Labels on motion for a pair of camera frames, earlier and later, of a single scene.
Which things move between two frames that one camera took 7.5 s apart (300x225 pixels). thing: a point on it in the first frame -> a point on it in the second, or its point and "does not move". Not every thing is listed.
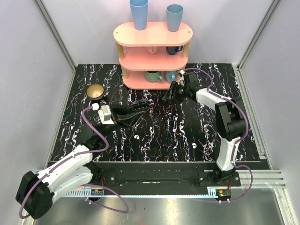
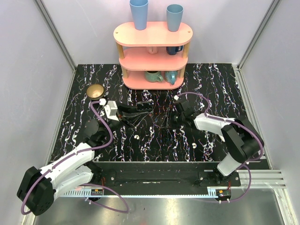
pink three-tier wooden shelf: [152, 58] does not move
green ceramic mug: [153, 76] does not move
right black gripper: [168, 95] -> [167, 123]
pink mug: [153, 50] does not move
